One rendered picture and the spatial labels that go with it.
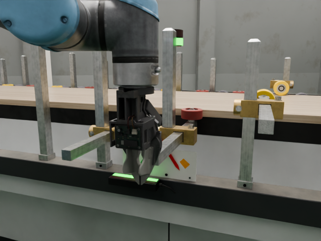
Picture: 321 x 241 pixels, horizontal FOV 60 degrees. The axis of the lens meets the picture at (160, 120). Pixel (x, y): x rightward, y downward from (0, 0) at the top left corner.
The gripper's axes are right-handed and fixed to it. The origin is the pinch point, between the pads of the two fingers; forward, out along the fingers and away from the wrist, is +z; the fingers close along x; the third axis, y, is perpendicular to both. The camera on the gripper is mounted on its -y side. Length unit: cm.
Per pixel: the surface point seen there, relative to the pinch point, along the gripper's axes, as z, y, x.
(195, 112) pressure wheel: -7.3, -44.7, 2.1
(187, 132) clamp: -3.4, -29.8, 3.0
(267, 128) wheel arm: -11.4, -6.5, 25.3
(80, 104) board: -7, -52, -52
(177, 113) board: -5, -52, -7
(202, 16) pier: -105, -437, -75
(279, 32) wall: -83, -544, 54
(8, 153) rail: 13, -32, -75
